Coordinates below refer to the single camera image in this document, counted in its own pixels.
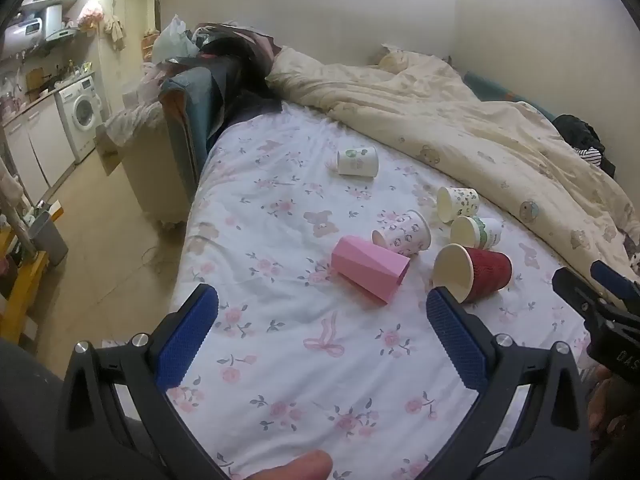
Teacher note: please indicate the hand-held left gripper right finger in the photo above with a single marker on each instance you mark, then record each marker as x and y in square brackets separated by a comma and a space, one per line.
[457, 342]

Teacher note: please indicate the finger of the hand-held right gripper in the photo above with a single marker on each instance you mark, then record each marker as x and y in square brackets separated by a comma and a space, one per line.
[575, 287]
[617, 280]

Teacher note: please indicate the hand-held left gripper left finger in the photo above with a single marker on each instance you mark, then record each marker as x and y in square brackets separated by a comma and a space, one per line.
[186, 342]

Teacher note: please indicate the red paper cup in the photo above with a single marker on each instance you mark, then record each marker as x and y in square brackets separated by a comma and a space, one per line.
[482, 271]

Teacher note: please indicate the green banded paper cup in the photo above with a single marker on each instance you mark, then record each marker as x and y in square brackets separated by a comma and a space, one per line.
[477, 232]

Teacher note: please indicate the pink faceted cup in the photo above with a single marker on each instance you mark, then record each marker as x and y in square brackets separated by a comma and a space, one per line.
[367, 270]

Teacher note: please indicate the pink printed paper cup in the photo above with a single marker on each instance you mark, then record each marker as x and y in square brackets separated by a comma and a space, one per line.
[406, 233]

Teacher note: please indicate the dark spotted white paper cup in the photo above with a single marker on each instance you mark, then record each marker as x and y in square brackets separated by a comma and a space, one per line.
[457, 202]

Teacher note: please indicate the green printed white paper cup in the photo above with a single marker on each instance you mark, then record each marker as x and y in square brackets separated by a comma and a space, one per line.
[356, 161]

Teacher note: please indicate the person's right hand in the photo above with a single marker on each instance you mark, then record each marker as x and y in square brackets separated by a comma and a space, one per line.
[607, 402]

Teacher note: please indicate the person's left hand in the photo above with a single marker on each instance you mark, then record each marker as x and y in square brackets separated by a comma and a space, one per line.
[295, 467]

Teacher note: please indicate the striped garment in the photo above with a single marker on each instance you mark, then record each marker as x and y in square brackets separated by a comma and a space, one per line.
[590, 155]

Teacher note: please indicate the floral bed sheet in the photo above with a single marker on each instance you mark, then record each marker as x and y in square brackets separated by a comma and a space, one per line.
[280, 240]

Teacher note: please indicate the black garment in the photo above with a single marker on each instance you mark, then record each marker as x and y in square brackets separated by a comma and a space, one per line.
[575, 132]

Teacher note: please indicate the grey bin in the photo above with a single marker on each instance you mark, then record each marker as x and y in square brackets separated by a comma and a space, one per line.
[50, 240]

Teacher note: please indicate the yellow stool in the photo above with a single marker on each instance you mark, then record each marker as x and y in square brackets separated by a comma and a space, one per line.
[25, 285]

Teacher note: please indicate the cardboard box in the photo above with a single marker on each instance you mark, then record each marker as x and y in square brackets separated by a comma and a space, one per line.
[107, 152]

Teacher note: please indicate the teal blanket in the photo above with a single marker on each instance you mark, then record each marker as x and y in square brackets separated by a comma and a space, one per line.
[500, 92]

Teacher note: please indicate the cream duvet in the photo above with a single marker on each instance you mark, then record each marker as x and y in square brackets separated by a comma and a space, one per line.
[450, 110]

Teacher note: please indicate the pink patterned blanket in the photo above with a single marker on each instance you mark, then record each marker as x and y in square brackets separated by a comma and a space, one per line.
[132, 122]

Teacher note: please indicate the blue bed board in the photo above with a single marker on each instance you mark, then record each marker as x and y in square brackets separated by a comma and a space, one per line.
[187, 110]

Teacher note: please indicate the white kitchen cabinet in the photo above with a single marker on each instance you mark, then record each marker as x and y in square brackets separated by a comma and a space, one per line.
[35, 145]

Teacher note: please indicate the white washing machine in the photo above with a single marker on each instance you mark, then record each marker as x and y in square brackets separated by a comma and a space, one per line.
[80, 112]

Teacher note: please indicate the dark clothes pile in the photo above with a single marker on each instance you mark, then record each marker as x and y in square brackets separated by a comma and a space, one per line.
[235, 60]

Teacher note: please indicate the cream pillow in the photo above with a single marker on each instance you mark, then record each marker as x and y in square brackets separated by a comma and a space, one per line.
[395, 61]

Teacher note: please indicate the white plastic bag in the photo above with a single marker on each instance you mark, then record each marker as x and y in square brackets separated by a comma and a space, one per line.
[172, 40]

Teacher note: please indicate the wooden cutting board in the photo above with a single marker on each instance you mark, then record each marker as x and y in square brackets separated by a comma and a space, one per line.
[35, 79]

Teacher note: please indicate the hanging cream cloth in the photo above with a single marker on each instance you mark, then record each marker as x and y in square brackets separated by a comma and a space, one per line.
[115, 27]

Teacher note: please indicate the range hood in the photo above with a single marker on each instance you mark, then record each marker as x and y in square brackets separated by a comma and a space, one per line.
[61, 35]

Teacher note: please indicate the pink hanging bag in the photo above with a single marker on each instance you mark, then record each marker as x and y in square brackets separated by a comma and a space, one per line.
[91, 14]

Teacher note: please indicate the white water heater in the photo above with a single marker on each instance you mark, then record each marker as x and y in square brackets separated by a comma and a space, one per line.
[32, 27]

